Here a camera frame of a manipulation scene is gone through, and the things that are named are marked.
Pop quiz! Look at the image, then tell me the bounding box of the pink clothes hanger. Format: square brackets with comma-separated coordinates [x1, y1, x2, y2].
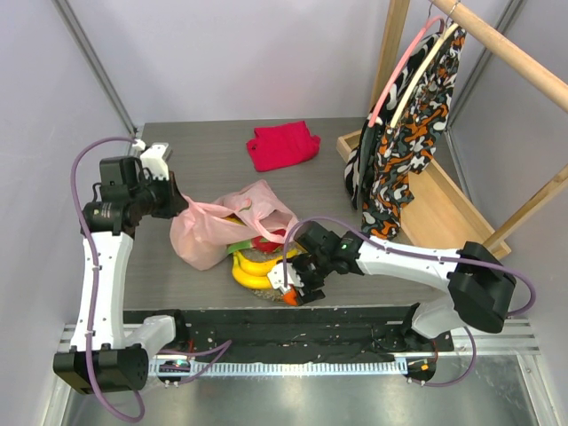
[367, 15, 445, 128]

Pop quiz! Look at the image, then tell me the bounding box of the round plate of rice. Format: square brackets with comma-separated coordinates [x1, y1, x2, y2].
[241, 248, 300, 304]

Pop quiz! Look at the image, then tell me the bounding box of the black white striped garment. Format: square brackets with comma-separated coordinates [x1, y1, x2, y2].
[343, 119, 379, 209]

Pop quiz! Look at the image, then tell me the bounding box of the wooden clothes rack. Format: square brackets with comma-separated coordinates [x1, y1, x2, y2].
[336, 0, 568, 290]

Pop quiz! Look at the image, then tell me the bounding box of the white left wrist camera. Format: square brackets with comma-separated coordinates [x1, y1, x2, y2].
[132, 138, 171, 181]

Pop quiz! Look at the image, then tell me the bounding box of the cream clothes hanger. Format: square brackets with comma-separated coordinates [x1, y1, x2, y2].
[389, 23, 460, 129]

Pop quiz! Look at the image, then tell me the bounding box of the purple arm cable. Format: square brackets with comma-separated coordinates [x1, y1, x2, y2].
[281, 216, 537, 386]
[70, 136, 233, 422]

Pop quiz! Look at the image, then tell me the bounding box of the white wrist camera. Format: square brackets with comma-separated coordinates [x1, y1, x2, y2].
[132, 138, 171, 181]
[267, 262, 304, 295]

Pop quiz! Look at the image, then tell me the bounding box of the orange fake tangerine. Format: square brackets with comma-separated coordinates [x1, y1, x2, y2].
[282, 288, 298, 306]

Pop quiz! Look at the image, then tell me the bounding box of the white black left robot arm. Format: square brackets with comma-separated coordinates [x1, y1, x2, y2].
[52, 153, 189, 394]

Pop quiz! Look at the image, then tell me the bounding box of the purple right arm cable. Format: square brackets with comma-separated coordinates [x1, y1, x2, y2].
[281, 216, 537, 386]

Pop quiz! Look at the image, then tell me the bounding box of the patterned orange black garment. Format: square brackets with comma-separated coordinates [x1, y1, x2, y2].
[358, 27, 467, 240]

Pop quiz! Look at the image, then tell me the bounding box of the red folded cloth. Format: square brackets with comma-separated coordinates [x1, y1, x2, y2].
[246, 121, 320, 172]

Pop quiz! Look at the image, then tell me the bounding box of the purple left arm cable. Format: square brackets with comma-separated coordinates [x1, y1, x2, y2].
[70, 136, 233, 422]

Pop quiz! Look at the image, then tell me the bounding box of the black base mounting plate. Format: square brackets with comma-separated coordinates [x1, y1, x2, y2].
[123, 304, 456, 361]

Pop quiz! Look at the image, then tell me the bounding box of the pink plastic bag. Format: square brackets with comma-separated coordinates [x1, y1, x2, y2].
[170, 179, 298, 271]

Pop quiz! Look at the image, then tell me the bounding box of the red fake dragon fruit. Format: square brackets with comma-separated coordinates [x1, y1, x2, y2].
[226, 235, 283, 255]

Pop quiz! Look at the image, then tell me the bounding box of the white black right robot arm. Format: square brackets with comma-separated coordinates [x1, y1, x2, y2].
[285, 221, 517, 351]

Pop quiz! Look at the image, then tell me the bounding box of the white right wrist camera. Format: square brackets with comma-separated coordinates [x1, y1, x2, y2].
[267, 262, 304, 295]

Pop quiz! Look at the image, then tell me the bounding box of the yellow fake banana bunch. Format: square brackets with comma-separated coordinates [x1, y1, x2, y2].
[232, 251, 282, 290]

